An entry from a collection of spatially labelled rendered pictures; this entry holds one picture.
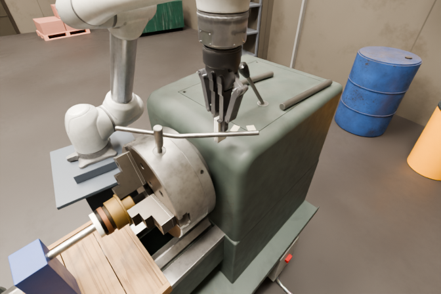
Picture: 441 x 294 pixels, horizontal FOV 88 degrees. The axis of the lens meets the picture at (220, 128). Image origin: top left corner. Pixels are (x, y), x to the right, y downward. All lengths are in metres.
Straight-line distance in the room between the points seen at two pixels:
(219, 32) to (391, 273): 1.91
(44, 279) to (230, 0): 0.68
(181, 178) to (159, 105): 0.31
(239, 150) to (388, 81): 2.32
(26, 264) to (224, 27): 0.63
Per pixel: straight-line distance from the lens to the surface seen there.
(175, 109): 0.75
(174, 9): 6.87
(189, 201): 0.62
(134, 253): 0.87
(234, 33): 0.42
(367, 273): 1.99
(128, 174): 0.69
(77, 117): 1.22
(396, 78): 2.78
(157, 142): 0.57
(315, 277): 1.85
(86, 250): 0.94
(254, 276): 1.18
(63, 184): 1.38
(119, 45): 1.01
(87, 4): 0.74
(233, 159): 0.59
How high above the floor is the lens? 1.64
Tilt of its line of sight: 37 degrees down
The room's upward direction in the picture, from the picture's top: straight up
